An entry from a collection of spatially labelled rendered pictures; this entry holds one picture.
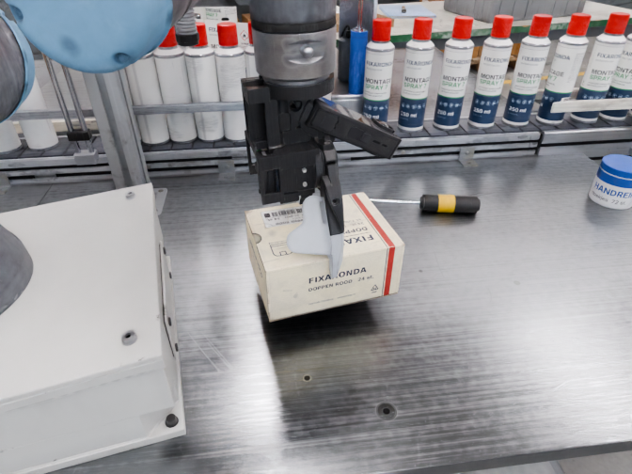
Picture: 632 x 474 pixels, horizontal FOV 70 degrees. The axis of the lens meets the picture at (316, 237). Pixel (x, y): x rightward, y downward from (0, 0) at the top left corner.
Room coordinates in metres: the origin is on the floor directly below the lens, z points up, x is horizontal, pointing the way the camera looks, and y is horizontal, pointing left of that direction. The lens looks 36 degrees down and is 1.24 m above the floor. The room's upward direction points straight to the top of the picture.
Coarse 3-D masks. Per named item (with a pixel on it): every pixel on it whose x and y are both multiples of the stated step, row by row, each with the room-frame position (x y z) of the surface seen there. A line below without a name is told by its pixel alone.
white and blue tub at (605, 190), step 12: (612, 156) 0.71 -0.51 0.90; (624, 156) 0.71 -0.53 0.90; (600, 168) 0.69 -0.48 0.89; (612, 168) 0.66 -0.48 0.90; (624, 168) 0.66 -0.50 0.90; (600, 180) 0.68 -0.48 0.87; (612, 180) 0.66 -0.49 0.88; (624, 180) 0.65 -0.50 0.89; (600, 192) 0.67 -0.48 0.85; (612, 192) 0.65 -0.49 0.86; (624, 192) 0.65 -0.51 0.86; (600, 204) 0.66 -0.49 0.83; (612, 204) 0.65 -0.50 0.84; (624, 204) 0.65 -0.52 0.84
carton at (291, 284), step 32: (256, 224) 0.45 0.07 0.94; (288, 224) 0.45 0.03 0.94; (352, 224) 0.45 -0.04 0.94; (384, 224) 0.45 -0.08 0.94; (256, 256) 0.42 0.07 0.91; (288, 256) 0.39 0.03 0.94; (320, 256) 0.39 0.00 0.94; (352, 256) 0.39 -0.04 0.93; (384, 256) 0.40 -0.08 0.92; (288, 288) 0.37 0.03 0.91; (320, 288) 0.38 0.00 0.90; (352, 288) 0.39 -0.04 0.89; (384, 288) 0.40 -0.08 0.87
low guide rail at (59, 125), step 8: (56, 120) 0.83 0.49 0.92; (64, 120) 0.83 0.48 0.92; (72, 120) 0.83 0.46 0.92; (88, 120) 0.83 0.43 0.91; (16, 128) 0.81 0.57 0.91; (56, 128) 0.82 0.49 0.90; (64, 128) 0.83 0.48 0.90; (80, 128) 0.83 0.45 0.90; (88, 128) 0.83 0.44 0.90; (96, 128) 0.83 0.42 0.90
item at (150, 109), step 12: (72, 108) 0.77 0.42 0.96; (84, 108) 0.77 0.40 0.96; (144, 108) 0.77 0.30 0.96; (156, 108) 0.78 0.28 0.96; (168, 108) 0.78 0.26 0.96; (180, 108) 0.78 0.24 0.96; (192, 108) 0.78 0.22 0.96; (204, 108) 0.79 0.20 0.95; (216, 108) 0.79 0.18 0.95; (228, 108) 0.79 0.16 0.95; (240, 108) 0.79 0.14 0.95
